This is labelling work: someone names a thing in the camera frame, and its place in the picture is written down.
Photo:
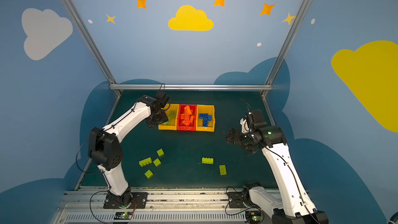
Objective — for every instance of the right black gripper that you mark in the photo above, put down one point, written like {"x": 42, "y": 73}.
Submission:
{"x": 234, "y": 137}

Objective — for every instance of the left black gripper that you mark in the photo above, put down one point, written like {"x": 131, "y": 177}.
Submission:
{"x": 157, "y": 120}

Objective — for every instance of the orange lego plane piece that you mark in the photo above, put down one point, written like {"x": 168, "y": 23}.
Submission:
{"x": 187, "y": 117}

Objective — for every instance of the green small lego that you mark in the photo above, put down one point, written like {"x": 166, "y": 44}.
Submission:
{"x": 157, "y": 162}
{"x": 149, "y": 174}
{"x": 160, "y": 152}

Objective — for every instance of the large blue lego brick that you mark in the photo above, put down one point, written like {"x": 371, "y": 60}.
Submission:
{"x": 205, "y": 117}

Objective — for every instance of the small blue lego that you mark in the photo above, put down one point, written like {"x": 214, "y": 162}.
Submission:
{"x": 205, "y": 123}

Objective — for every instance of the green small lego bottom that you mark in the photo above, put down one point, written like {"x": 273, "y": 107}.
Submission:
{"x": 149, "y": 174}

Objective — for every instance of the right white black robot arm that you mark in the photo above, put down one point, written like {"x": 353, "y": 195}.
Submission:
{"x": 295, "y": 207}

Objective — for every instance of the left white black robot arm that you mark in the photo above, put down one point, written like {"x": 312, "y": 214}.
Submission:
{"x": 105, "y": 145}

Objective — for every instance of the left yellow bin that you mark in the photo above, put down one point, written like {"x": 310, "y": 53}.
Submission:
{"x": 172, "y": 123}

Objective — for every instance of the yellow bin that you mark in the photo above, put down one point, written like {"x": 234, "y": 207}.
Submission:
{"x": 205, "y": 109}
{"x": 172, "y": 123}

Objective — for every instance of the red middle bin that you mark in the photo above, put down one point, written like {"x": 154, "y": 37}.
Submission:
{"x": 181, "y": 127}

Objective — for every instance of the right yellow bin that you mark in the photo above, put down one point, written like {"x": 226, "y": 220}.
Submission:
{"x": 205, "y": 109}

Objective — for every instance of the right controller board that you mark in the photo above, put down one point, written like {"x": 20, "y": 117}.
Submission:
{"x": 253, "y": 217}

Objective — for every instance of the controller board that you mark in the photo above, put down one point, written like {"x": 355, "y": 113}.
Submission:
{"x": 127, "y": 216}
{"x": 253, "y": 217}

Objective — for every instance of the left controller board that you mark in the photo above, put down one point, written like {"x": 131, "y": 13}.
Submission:
{"x": 127, "y": 216}

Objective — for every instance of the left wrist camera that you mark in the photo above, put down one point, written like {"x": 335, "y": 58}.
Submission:
{"x": 161, "y": 99}

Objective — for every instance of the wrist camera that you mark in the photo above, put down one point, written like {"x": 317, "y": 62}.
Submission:
{"x": 253, "y": 120}
{"x": 161, "y": 99}

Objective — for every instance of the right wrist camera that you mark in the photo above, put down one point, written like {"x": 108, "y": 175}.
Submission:
{"x": 253, "y": 120}

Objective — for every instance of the horizontal aluminium frame bar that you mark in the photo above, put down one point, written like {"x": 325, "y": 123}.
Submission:
{"x": 177, "y": 87}

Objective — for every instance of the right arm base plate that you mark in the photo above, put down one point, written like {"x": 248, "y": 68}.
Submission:
{"x": 236, "y": 199}

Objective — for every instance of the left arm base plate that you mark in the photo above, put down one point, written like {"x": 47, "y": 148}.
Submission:
{"x": 140, "y": 199}

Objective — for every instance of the front aluminium rail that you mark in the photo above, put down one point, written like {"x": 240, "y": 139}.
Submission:
{"x": 164, "y": 205}

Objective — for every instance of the left aluminium frame post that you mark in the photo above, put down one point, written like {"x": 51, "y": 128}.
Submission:
{"x": 83, "y": 30}

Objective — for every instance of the aluminium frame post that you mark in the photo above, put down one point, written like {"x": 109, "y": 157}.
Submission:
{"x": 294, "y": 27}
{"x": 83, "y": 30}

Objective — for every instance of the right aluminium frame post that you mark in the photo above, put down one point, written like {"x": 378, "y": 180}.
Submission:
{"x": 294, "y": 27}

